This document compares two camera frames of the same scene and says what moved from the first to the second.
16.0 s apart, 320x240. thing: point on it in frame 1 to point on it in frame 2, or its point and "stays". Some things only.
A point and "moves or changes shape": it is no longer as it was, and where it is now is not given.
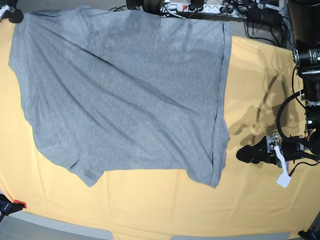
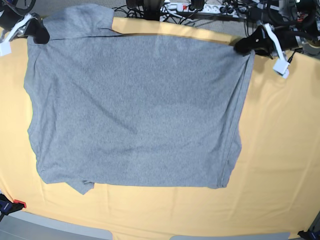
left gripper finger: [16, 17] to [32, 26]
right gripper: [293, 147] to [260, 42]
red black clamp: [7, 207] stays
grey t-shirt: [110, 90] moves or changes shape
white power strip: [227, 10] stays
